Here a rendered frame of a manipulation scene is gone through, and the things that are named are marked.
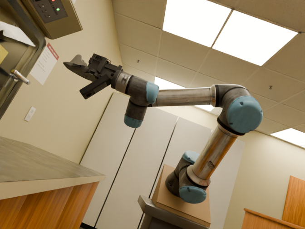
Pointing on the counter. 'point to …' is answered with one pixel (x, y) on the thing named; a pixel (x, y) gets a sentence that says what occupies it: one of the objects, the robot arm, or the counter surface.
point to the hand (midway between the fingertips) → (66, 66)
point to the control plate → (51, 7)
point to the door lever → (19, 77)
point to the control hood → (63, 26)
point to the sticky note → (2, 53)
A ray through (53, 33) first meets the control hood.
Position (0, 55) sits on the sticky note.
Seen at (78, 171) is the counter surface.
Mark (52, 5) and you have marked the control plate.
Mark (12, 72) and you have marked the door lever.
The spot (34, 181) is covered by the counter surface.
